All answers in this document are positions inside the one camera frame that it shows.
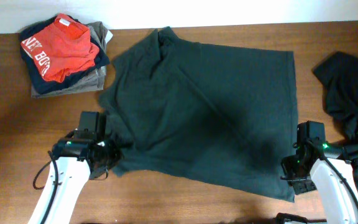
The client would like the dark teal t-shirt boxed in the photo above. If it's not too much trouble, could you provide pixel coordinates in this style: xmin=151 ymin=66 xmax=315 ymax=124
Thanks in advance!
xmin=99 ymin=28 xmax=298 ymax=202

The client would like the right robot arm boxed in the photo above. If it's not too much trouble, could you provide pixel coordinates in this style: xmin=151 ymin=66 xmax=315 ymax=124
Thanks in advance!
xmin=275 ymin=121 xmax=358 ymax=224

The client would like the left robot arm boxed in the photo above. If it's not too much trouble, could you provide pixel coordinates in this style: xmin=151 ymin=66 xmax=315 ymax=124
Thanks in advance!
xmin=29 ymin=111 xmax=121 ymax=224

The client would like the folded grey garment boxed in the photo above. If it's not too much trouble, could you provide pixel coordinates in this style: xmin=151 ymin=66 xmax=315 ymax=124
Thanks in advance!
xmin=31 ymin=21 xmax=113 ymax=98

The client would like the black garment pile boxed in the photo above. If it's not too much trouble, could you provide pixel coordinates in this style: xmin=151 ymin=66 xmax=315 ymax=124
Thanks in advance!
xmin=313 ymin=52 xmax=358 ymax=190

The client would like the folded navy blue garment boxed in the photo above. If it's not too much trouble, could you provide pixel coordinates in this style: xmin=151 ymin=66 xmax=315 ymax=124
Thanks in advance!
xmin=19 ymin=16 xmax=110 ymax=94

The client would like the folded orange printed t-shirt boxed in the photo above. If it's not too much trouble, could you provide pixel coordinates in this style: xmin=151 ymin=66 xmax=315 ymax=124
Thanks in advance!
xmin=21 ymin=14 xmax=99 ymax=83

